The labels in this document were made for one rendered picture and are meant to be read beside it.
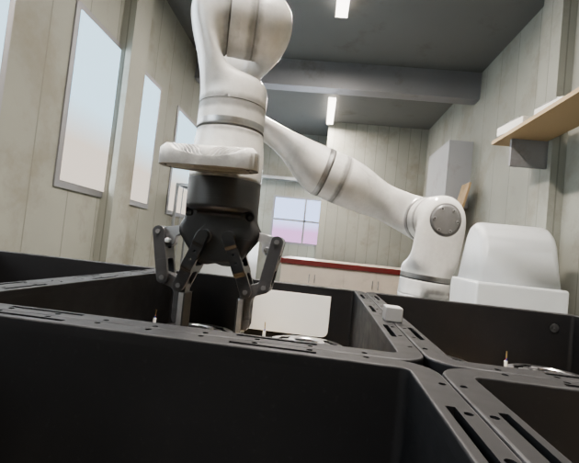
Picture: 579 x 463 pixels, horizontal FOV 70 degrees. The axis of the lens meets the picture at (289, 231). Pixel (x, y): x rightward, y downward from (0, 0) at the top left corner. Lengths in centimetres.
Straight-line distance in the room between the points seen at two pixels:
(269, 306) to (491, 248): 263
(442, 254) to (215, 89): 51
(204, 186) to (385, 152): 762
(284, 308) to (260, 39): 36
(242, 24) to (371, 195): 42
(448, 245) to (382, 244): 698
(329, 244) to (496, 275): 489
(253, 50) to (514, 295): 281
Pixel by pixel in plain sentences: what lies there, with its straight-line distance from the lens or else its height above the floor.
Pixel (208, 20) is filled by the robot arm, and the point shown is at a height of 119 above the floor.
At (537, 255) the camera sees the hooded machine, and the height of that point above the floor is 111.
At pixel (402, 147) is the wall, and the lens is 806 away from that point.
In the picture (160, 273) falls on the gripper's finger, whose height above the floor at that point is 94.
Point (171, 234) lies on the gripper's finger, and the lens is 45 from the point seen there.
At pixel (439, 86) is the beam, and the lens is 584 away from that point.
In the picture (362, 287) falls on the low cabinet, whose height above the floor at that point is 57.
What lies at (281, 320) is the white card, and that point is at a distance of 61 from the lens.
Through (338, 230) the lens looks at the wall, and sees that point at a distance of 769.
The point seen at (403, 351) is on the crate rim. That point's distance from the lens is 25.
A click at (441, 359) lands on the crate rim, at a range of 25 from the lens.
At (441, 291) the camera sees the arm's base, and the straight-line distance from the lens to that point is 79.
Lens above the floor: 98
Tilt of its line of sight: 2 degrees up
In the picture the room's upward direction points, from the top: 6 degrees clockwise
